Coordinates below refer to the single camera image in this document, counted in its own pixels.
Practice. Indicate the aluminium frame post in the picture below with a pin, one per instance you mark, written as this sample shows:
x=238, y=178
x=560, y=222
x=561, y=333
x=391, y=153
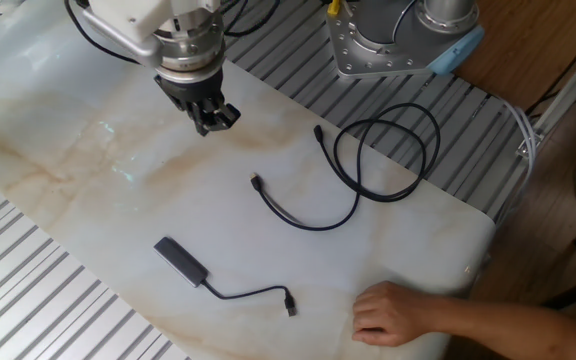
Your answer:
x=568, y=90

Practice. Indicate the grey USB docking station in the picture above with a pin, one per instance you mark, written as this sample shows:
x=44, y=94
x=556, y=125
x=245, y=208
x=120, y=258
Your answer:
x=180, y=260

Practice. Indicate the marble pattern table mat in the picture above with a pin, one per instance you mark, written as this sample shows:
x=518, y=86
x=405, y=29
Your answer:
x=318, y=250

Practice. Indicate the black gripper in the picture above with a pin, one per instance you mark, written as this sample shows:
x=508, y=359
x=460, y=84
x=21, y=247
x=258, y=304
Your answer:
x=193, y=92

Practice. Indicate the person's right hand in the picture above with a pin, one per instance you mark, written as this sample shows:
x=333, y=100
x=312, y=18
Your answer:
x=393, y=315

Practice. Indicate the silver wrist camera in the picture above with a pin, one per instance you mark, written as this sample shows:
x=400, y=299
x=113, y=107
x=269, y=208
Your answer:
x=128, y=45

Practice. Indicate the yellow plug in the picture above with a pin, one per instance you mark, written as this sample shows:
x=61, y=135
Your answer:
x=334, y=7

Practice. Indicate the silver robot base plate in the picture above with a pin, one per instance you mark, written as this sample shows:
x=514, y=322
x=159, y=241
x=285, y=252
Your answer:
x=348, y=50

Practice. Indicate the person's right forearm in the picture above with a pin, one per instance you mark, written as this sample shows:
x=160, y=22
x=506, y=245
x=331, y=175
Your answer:
x=508, y=330

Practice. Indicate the white printed camera mount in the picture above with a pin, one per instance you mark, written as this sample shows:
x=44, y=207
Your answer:
x=133, y=15

